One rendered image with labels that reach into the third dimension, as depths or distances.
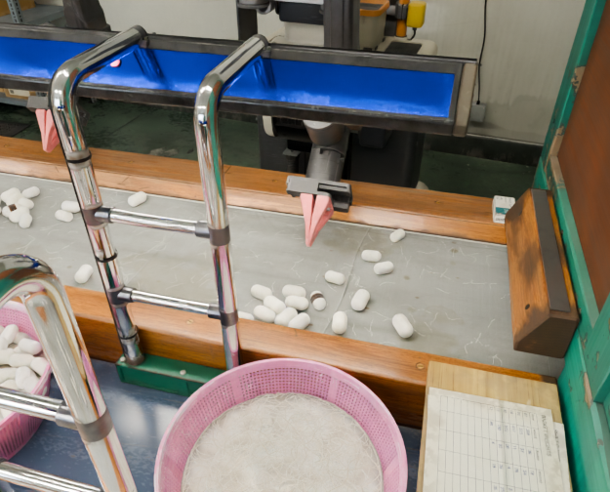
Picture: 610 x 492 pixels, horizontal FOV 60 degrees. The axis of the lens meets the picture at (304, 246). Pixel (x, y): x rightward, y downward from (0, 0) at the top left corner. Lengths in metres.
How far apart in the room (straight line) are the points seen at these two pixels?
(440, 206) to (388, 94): 0.44
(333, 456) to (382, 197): 0.52
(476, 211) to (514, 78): 1.83
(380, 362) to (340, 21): 0.49
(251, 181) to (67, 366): 0.74
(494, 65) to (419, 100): 2.19
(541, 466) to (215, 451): 0.35
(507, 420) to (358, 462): 0.17
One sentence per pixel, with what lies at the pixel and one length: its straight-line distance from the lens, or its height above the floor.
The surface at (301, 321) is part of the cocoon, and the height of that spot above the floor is 0.76.
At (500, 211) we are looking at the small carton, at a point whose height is 0.78.
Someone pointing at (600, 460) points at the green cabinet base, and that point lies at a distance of 0.59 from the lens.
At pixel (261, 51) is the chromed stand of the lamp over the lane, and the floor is 1.11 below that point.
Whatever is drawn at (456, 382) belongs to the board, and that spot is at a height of 0.78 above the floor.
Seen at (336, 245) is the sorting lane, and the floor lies 0.74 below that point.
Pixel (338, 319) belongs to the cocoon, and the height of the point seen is 0.76.
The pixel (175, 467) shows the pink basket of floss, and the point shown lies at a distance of 0.65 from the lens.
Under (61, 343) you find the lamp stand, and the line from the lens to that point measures 0.35.
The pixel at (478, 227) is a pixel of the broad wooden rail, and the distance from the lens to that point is 0.97.
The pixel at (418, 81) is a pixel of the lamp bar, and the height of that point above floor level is 1.09.
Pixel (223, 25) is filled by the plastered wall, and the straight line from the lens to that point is 3.12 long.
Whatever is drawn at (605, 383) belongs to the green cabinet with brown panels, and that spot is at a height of 0.87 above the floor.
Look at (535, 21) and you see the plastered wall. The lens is 2.73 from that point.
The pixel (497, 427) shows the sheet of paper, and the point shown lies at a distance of 0.65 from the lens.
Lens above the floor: 1.29
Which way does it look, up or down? 37 degrees down
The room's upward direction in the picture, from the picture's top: straight up
